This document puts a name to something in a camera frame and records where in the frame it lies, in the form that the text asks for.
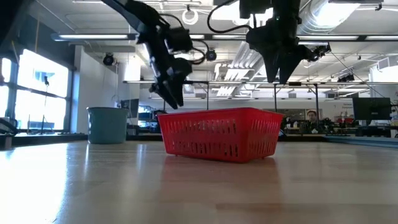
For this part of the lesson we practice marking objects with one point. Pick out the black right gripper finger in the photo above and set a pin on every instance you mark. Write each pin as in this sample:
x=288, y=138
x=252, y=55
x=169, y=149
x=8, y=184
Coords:
x=273, y=68
x=287, y=68

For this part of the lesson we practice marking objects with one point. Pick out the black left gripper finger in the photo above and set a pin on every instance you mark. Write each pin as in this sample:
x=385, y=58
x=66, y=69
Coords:
x=179, y=87
x=163, y=96

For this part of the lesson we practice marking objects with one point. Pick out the red plastic slotted basket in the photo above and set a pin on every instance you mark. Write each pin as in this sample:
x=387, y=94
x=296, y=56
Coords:
x=224, y=115

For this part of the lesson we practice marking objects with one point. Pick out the green mug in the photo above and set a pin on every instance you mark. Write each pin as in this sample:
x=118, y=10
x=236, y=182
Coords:
x=107, y=124

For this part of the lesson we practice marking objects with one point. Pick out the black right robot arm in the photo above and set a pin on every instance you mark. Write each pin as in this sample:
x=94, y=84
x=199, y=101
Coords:
x=287, y=7

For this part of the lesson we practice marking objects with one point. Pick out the black background robot arm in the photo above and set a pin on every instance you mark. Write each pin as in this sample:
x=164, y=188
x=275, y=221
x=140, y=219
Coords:
x=323, y=124

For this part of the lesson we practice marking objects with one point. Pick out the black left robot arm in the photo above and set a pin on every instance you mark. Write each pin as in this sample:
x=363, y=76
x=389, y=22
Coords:
x=136, y=12

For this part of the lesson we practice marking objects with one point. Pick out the black track light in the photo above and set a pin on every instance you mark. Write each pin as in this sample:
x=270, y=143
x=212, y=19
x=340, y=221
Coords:
x=346, y=77
x=320, y=51

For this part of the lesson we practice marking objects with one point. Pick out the long ceiling light strip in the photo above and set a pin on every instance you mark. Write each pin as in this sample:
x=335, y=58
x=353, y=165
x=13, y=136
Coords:
x=329, y=37
x=197, y=36
x=382, y=37
x=93, y=36

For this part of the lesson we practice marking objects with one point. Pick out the black ceiling spotlight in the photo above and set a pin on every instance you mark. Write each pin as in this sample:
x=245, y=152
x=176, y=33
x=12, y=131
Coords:
x=108, y=59
x=211, y=55

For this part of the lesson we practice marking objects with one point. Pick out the person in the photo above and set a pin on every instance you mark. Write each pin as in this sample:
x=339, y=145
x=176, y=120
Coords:
x=311, y=115

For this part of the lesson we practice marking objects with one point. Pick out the large bright window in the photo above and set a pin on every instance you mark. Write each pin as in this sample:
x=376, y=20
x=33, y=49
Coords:
x=34, y=90

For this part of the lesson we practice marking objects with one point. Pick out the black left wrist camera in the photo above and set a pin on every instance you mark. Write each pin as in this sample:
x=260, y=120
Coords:
x=180, y=39

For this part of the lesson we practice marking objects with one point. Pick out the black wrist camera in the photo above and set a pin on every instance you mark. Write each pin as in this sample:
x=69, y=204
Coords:
x=255, y=7
x=180, y=39

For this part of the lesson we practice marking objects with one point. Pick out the silver ventilation duct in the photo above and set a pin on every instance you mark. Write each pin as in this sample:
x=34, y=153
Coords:
x=311, y=21

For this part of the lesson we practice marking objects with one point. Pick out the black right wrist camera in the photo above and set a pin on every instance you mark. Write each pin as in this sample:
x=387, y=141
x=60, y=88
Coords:
x=255, y=7

